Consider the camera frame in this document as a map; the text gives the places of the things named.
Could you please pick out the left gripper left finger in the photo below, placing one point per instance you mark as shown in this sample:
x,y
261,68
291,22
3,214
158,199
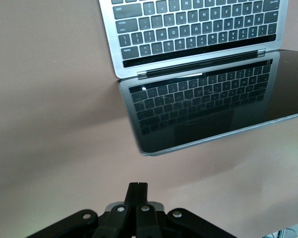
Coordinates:
x,y
114,220

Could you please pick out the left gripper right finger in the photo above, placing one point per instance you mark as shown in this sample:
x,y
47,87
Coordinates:
x,y
149,220

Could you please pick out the grey laptop computer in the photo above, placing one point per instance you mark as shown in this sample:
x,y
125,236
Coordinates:
x,y
188,29

